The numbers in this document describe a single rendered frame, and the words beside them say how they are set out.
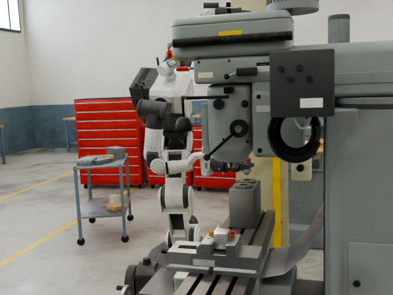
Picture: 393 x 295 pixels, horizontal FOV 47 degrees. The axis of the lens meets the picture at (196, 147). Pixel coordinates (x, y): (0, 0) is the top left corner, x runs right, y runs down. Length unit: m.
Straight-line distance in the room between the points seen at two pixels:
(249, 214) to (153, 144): 0.59
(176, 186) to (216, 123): 0.84
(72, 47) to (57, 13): 0.99
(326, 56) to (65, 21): 11.58
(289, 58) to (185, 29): 0.50
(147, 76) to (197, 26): 0.78
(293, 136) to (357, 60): 0.35
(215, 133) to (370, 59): 0.63
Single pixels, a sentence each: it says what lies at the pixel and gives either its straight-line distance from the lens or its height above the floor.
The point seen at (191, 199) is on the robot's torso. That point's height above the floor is 0.99.
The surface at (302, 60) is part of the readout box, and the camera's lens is 1.46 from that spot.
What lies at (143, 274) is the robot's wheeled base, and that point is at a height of 0.58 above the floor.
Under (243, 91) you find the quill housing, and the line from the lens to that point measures 1.75.
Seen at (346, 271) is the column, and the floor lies 0.94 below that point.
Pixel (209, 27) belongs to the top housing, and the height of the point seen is 1.84.
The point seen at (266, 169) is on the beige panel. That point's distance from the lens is 3.64.
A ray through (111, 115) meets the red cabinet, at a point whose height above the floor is 1.18.
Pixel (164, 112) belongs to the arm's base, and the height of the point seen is 1.50.
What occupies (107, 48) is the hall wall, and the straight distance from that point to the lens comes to 12.15.
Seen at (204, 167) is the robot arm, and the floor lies 1.20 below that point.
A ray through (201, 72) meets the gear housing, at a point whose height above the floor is 1.68.
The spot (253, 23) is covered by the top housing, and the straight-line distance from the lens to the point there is 1.72.
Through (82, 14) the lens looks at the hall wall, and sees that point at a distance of 12.55.
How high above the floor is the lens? 1.64
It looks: 8 degrees down
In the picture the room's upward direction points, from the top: 2 degrees counter-clockwise
